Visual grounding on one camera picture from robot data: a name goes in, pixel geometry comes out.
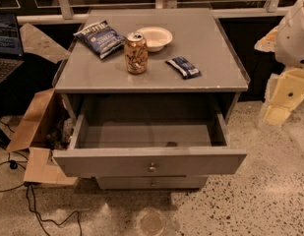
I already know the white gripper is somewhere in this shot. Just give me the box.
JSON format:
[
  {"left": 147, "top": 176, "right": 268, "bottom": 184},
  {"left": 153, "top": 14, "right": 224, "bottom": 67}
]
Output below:
[{"left": 254, "top": 27, "right": 304, "bottom": 126}]

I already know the grey top drawer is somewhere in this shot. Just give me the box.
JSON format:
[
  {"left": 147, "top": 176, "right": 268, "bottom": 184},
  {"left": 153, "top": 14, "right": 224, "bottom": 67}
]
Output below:
[{"left": 53, "top": 93, "right": 247, "bottom": 177}]

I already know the grey drawer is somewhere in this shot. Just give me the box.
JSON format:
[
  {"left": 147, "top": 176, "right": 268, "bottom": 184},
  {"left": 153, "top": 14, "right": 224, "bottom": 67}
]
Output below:
[
  {"left": 96, "top": 176, "right": 208, "bottom": 190},
  {"left": 53, "top": 93, "right": 247, "bottom": 177}
]

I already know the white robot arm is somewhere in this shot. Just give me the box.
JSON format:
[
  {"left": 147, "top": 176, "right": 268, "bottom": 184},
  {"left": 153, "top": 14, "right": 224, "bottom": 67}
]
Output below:
[{"left": 254, "top": 0, "right": 304, "bottom": 126}]

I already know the grey drawer cabinet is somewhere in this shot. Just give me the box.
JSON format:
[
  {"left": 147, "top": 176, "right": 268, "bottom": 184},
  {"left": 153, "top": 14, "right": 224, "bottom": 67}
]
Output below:
[{"left": 52, "top": 7, "right": 251, "bottom": 191}]

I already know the grey bottom drawer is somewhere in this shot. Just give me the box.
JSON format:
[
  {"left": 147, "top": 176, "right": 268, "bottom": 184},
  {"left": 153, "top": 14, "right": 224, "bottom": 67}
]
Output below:
[{"left": 96, "top": 176, "right": 208, "bottom": 190}]

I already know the small blue snack packet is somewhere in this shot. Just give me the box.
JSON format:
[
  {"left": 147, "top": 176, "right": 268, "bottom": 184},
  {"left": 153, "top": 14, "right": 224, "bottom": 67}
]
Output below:
[{"left": 166, "top": 56, "right": 202, "bottom": 80}]

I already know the white paper bowl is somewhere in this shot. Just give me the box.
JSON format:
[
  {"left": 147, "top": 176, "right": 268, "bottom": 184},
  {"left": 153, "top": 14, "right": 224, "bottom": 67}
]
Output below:
[{"left": 139, "top": 27, "right": 173, "bottom": 52}]

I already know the white railing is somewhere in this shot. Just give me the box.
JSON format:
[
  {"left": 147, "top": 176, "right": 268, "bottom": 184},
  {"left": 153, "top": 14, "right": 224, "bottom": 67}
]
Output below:
[{"left": 0, "top": 0, "right": 304, "bottom": 26}]

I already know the gold drink can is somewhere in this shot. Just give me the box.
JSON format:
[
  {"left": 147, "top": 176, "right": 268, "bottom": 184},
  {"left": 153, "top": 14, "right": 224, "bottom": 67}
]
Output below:
[{"left": 124, "top": 31, "right": 148, "bottom": 75}]

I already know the blue chip bag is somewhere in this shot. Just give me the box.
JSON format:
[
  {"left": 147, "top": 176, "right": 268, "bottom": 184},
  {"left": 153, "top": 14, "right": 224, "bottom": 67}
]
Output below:
[{"left": 74, "top": 20, "right": 125, "bottom": 59}]

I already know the round floor drain cover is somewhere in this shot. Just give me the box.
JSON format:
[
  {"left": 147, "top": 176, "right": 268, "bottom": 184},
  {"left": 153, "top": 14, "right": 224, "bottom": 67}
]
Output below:
[{"left": 139, "top": 211, "right": 165, "bottom": 236}]

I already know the open cardboard box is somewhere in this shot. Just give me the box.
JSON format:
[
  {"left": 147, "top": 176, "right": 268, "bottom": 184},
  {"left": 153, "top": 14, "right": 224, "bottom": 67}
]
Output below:
[{"left": 7, "top": 23, "right": 78, "bottom": 185}]

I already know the black laptop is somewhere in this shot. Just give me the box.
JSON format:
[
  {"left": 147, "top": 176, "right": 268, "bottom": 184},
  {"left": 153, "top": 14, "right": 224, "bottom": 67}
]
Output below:
[{"left": 0, "top": 12, "right": 24, "bottom": 84}]

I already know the black floor cable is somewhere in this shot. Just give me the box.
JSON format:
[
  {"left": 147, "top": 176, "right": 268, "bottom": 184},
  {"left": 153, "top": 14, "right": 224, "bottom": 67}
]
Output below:
[{"left": 0, "top": 118, "right": 83, "bottom": 236}]

